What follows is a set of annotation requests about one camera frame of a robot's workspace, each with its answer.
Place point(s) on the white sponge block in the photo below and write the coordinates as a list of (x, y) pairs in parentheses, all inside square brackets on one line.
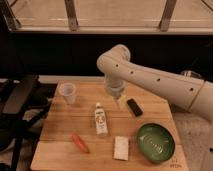
[(121, 148)]

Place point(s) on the blue round object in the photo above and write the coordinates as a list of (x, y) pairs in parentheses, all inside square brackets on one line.
[(190, 73)]

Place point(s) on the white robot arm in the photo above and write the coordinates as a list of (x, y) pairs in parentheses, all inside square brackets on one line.
[(192, 94)]

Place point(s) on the black chair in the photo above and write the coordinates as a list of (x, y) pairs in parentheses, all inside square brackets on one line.
[(22, 109)]

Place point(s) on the white bottle lying down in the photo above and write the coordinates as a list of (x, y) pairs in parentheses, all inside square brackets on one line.
[(100, 120)]

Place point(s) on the green bowl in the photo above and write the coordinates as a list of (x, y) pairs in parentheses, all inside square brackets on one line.
[(155, 142)]

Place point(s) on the black rectangular block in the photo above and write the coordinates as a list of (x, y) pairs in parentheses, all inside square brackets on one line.
[(134, 107)]

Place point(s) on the orange carrot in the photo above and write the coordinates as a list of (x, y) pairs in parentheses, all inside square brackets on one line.
[(79, 143)]

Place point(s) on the clear plastic cup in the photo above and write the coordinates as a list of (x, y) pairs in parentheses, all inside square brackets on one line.
[(68, 92)]

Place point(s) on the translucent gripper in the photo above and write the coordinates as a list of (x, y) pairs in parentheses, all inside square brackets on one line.
[(120, 102)]

